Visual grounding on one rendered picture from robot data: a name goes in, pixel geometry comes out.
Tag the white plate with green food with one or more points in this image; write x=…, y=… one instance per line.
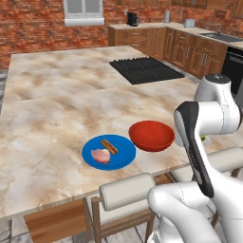
x=205, y=140

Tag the wooden base cupboard run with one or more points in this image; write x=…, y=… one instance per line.
x=177, y=47

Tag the silver toaster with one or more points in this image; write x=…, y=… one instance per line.
x=189, y=22

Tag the black hob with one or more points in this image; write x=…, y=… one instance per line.
x=146, y=69

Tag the hot dog in bun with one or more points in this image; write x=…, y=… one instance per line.
x=109, y=146

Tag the large red bowl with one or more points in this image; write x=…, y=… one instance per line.
x=151, y=135

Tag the black coffee machine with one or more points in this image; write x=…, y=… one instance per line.
x=133, y=19

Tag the white framed window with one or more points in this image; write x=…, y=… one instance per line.
x=83, y=12

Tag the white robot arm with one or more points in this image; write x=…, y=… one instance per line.
x=218, y=114

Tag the blue plate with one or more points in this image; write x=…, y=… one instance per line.
x=121, y=154

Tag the grey paper towel roll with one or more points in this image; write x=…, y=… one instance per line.
x=167, y=16

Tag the pink raw meat piece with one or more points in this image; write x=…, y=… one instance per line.
x=101, y=155

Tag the black dishwasher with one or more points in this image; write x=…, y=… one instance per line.
x=233, y=71

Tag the grey sink with tap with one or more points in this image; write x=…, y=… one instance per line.
x=223, y=36

